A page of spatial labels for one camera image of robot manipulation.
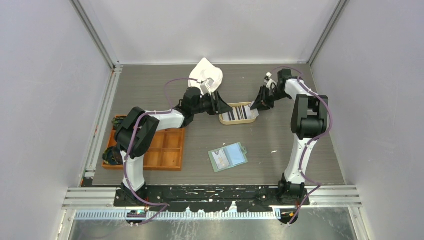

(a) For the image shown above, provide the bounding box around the beige oval card tray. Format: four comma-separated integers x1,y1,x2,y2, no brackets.
219,102,257,126

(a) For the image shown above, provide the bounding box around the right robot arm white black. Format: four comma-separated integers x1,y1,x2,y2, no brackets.
251,67,329,206

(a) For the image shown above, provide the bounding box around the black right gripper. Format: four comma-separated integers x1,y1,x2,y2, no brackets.
250,85,289,113

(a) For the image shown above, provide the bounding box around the aluminium frame rail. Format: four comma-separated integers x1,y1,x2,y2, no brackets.
62,185,363,212

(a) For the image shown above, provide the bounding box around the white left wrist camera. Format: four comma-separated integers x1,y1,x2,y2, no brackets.
200,78,215,95

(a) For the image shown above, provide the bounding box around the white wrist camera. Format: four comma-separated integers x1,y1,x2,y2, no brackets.
200,78,215,95
264,72,277,90

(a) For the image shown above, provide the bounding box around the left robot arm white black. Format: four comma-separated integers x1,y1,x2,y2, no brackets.
114,87,232,207

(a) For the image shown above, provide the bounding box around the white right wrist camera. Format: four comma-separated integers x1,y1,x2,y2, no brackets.
264,72,277,90

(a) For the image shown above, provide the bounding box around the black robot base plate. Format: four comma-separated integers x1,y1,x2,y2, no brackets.
113,185,310,213

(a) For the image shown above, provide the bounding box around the white folded cloth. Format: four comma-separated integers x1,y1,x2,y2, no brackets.
188,57,224,96

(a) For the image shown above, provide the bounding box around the white credit card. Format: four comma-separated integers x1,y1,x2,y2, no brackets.
212,149,231,170

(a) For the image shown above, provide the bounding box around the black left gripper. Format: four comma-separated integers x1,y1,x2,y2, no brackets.
192,91,233,116

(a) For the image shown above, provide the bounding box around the dark coiled strap bundle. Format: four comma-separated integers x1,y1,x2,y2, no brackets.
101,146,124,167

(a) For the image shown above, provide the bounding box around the silver credit card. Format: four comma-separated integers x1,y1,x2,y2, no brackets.
221,112,232,122

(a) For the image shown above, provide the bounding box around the green card holder wallet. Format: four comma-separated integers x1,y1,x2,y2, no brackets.
208,142,248,173

